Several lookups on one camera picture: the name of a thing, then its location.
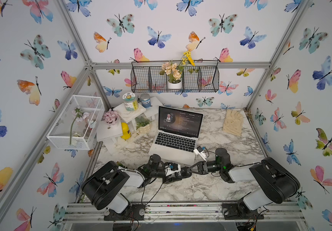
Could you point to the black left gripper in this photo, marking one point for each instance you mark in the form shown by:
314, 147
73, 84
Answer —
166, 181

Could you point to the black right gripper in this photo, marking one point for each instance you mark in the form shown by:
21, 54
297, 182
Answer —
202, 168

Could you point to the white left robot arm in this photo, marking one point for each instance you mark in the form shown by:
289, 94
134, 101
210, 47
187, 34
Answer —
103, 187

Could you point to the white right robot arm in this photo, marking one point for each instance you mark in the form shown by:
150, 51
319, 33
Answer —
276, 184

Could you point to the silver open laptop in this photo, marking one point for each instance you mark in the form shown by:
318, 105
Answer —
177, 135

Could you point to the small succulent in pot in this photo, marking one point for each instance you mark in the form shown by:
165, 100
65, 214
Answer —
143, 125

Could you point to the yellow rubber duck toy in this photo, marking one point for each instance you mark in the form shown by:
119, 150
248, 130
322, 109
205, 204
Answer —
125, 131

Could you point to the white stepped display stand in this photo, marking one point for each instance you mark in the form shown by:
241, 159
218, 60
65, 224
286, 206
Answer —
111, 137

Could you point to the pink flower bouquet pot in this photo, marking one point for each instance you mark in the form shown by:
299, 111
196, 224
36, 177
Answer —
111, 117

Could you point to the green lidded jar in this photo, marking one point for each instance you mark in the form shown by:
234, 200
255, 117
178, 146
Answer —
130, 101

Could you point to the small blue jar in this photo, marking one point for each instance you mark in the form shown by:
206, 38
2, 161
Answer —
145, 100

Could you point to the pink artificial flower stem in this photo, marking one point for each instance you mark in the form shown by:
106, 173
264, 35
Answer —
79, 116

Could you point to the white pot with flowers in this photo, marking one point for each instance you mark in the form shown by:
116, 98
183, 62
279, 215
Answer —
175, 71

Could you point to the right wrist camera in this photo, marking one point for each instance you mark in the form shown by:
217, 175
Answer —
201, 151

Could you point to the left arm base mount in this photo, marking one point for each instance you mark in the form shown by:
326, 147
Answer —
132, 211

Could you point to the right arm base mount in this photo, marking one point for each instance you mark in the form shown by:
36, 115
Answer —
237, 210

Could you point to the aluminium front rail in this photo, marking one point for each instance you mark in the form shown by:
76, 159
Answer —
183, 212

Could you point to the white wire cage box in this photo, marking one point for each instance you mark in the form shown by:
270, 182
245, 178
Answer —
75, 127

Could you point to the black wire wall basket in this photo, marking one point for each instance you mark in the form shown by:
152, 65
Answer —
198, 76

